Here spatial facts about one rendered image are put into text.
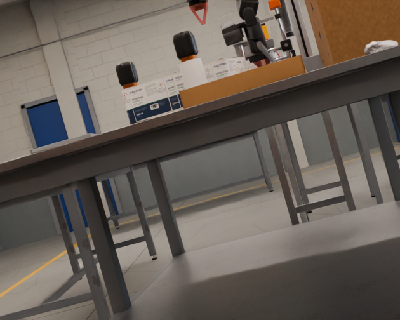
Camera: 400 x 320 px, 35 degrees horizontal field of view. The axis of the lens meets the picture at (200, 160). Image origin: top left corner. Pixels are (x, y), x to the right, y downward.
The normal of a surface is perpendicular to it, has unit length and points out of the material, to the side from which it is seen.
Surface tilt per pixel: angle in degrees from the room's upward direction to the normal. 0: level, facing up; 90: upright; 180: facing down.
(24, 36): 90
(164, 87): 90
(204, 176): 90
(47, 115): 90
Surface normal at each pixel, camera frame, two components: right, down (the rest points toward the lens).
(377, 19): -0.12, 0.05
